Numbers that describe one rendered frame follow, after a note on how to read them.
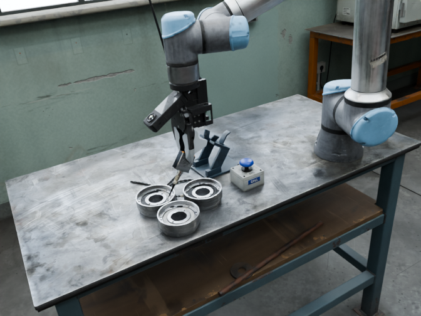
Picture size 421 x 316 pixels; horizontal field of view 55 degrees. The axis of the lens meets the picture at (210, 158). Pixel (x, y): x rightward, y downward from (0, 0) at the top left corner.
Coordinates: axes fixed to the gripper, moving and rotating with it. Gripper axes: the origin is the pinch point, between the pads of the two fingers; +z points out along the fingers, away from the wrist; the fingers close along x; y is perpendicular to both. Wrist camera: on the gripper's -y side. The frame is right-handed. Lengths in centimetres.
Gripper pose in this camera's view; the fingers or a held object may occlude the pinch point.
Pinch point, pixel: (185, 157)
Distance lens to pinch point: 104.8
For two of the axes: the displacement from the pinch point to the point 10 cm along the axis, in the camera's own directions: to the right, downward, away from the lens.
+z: 0.7, 8.8, 4.8
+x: -5.4, -3.7, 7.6
